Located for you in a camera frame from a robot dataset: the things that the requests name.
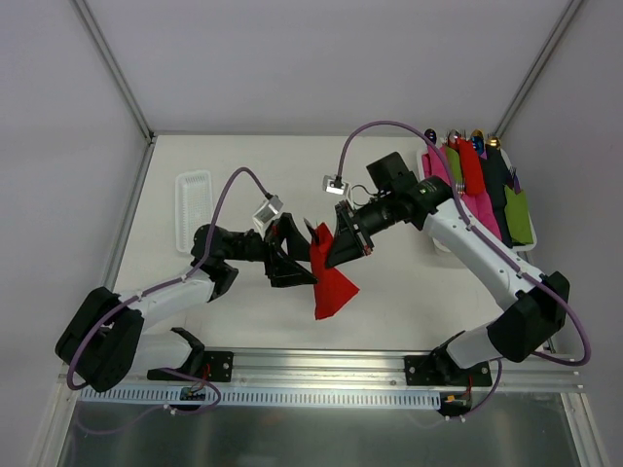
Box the green napkin roll left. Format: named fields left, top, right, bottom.
left=444, top=145, right=463, bottom=183

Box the red napkin roll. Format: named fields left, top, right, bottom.
left=458, top=138, right=486, bottom=197

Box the green napkin roll right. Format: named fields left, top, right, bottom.
left=504, top=186, right=533, bottom=245

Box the pink napkin roll upper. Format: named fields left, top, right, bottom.
left=421, top=146, right=450, bottom=185

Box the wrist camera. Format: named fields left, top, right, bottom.
left=252, top=195, right=283, bottom=234
left=322, top=175, right=351, bottom=203

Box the pink napkin roll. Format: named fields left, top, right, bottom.
left=461, top=192, right=501, bottom=239
left=421, top=146, right=450, bottom=185

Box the white slotted cable duct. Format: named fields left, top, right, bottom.
left=79, top=384, right=441, bottom=411

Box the dark blue knife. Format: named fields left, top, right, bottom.
left=304, top=218, right=320, bottom=245

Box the left frame post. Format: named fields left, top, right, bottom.
left=70, top=0, right=154, bottom=142

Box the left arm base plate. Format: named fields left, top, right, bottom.
left=173, top=350, right=234, bottom=382

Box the right frame post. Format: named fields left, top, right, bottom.
left=493, top=0, right=586, bottom=137

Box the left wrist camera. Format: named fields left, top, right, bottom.
left=252, top=195, right=283, bottom=234

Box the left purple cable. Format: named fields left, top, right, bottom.
left=65, top=167, right=283, bottom=434

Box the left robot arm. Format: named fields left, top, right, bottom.
left=55, top=213, right=317, bottom=392

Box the white tray of rolls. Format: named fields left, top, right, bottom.
left=418, top=134, right=537, bottom=252

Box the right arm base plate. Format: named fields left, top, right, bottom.
left=403, top=353, right=493, bottom=387

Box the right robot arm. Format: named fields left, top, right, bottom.
left=325, top=153, right=569, bottom=385

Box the pink napkin roll lower right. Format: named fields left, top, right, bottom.
left=461, top=192, right=501, bottom=239

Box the dark navy napkin roll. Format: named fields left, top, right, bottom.
left=480, top=145, right=513, bottom=247

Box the red paper napkin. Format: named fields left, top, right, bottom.
left=310, top=223, right=359, bottom=320

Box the white perforated utensil tray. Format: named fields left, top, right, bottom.
left=174, top=169, right=213, bottom=253

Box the green napkin roll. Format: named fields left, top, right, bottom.
left=444, top=145, right=463, bottom=183
left=504, top=186, right=533, bottom=245

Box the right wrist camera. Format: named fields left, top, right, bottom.
left=322, top=175, right=351, bottom=203

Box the frame post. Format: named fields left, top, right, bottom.
left=493, top=0, right=586, bottom=137
left=70, top=0, right=154, bottom=142

